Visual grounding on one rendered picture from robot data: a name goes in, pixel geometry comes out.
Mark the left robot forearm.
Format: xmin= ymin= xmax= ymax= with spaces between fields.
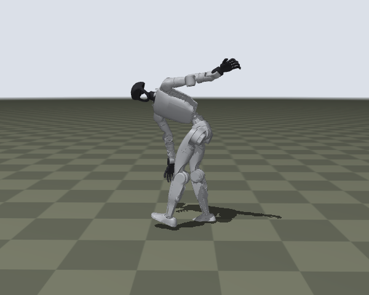
xmin=185 ymin=71 xmax=221 ymax=84

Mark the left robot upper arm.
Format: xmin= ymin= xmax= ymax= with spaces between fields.
xmin=160 ymin=76 xmax=196 ymax=92

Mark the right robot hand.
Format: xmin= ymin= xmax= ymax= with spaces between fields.
xmin=164 ymin=158 xmax=175 ymax=182

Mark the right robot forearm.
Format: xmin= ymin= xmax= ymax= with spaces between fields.
xmin=164 ymin=141 xmax=176 ymax=164

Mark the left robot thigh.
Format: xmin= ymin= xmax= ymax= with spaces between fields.
xmin=174 ymin=127 xmax=206 ymax=184

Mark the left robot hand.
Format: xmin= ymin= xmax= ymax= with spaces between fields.
xmin=212 ymin=58 xmax=240 ymax=76

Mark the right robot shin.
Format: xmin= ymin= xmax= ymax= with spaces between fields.
xmin=190 ymin=173 xmax=209 ymax=216

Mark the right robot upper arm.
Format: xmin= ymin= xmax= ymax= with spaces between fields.
xmin=153 ymin=113 xmax=173 ymax=143

